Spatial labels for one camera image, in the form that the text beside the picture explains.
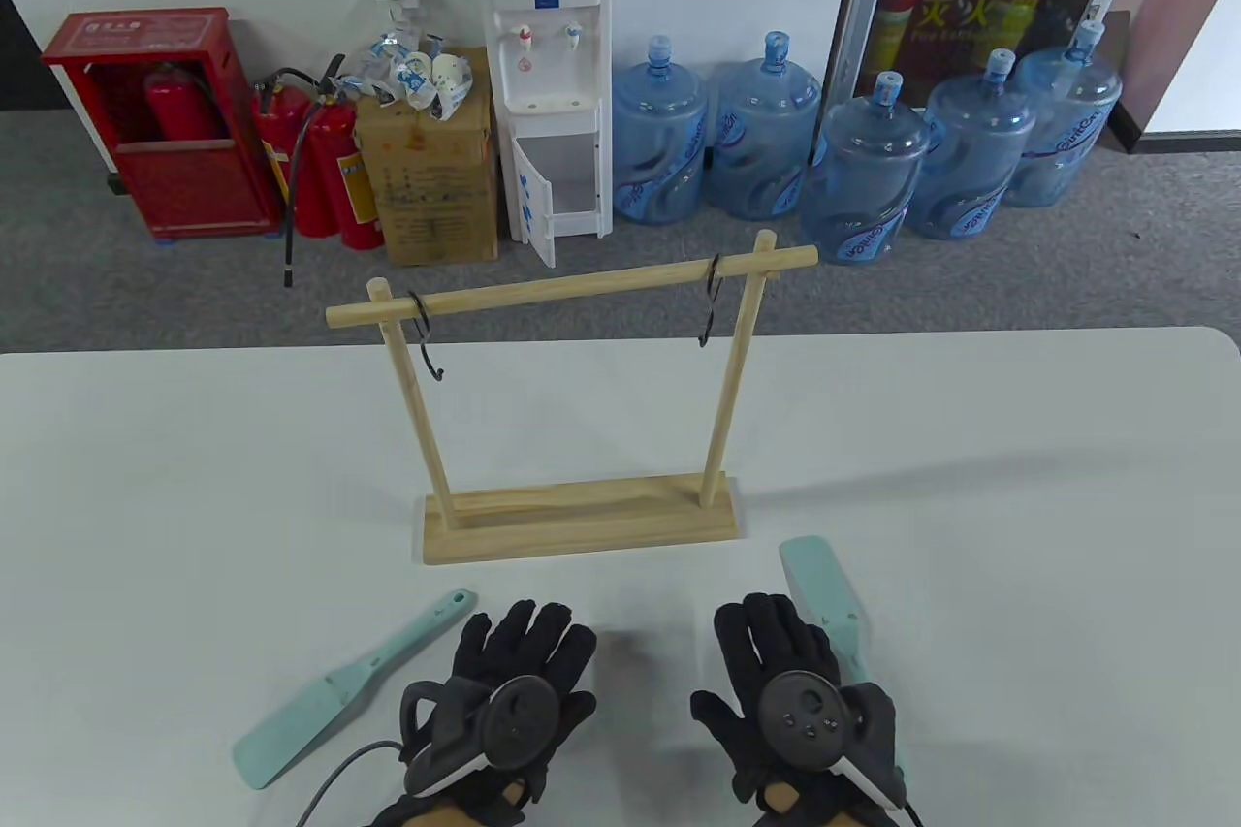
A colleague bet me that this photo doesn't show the crumpled white blue labels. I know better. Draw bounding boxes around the crumpled white blue labels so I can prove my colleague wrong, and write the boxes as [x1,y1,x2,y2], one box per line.
[334,30,474,122]

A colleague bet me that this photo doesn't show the person's right forearm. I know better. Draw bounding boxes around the person's right forearm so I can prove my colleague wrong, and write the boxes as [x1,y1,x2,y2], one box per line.
[747,783,903,827]

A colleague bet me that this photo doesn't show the black round left hand tracker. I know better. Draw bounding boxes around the black round left hand tracker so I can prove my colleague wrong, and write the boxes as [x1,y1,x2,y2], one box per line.
[399,672,561,794]

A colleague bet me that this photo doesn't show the wooden hanging rack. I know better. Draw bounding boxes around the wooden hanging rack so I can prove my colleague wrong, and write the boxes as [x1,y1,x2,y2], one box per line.
[326,230,820,566]

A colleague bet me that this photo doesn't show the person's left forearm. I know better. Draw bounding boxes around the person's left forearm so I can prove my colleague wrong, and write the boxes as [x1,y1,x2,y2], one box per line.
[373,793,529,827]

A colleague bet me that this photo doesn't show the black round right hand tracker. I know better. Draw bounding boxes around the black round right hand tracker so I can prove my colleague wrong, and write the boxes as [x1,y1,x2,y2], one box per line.
[756,670,907,811]

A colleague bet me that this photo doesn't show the red fire extinguisher box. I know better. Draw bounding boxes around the red fire extinguisher box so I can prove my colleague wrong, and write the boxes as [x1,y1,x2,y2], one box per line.
[41,7,284,239]

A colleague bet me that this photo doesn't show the person's left hand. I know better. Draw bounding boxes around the person's left hand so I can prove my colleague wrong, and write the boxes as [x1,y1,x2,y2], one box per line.
[373,599,597,813]

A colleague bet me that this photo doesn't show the blue water jug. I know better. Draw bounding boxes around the blue water jug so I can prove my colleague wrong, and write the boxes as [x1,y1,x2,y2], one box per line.
[909,48,1036,240]
[801,71,934,266]
[705,31,823,220]
[1003,19,1124,208]
[613,35,710,225]

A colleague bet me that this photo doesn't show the person's right hand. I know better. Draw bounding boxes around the person's right hand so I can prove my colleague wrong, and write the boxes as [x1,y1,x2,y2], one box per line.
[690,592,907,816]

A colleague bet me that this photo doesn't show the brown cardboard box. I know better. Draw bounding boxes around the brown cardboard box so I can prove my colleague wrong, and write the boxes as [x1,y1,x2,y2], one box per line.
[355,47,501,267]

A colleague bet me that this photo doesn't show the black round hand tracker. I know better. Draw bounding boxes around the black round hand tracker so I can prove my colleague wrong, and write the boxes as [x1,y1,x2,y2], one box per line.
[399,672,561,794]
[756,670,907,811]

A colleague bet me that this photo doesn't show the grey left glove cable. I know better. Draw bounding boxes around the grey left glove cable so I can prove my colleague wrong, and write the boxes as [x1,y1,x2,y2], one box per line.
[294,742,403,827]

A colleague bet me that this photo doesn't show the red fire extinguisher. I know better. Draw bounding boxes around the red fire extinguisher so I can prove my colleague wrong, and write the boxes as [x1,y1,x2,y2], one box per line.
[281,54,386,289]
[143,61,226,144]
[250,67,326,239]

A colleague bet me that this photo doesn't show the black metal s-hook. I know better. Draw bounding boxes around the black metal s-hook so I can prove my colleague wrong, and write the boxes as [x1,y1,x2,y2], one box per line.
[407,290,446,379]
[698,254,725,349]

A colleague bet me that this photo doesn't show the mint green dessert spatula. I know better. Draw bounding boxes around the mint green dessert spatula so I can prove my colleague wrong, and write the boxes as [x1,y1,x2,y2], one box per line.
[779,536,874,687]
[233,588,478,789]

